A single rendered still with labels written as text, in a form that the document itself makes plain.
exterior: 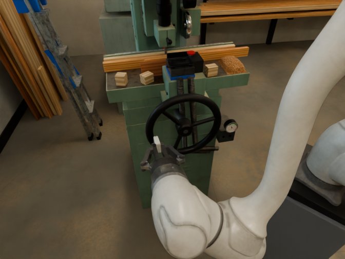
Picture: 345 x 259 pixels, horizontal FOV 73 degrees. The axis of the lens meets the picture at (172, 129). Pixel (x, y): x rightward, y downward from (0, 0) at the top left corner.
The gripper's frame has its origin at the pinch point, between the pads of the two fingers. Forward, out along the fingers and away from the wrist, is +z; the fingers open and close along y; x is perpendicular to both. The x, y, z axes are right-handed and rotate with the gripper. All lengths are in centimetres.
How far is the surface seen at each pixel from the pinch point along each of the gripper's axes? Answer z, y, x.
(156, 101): 25.5, -3.8, -7.7
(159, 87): 23.2, -5.5, -14.0
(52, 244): 43, 64, 73
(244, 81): 24, -43, -12
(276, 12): 214, -179, -47
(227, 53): 36, -40, -23
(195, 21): 48, -29, -38
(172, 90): 12.9, -9.0, -14.3
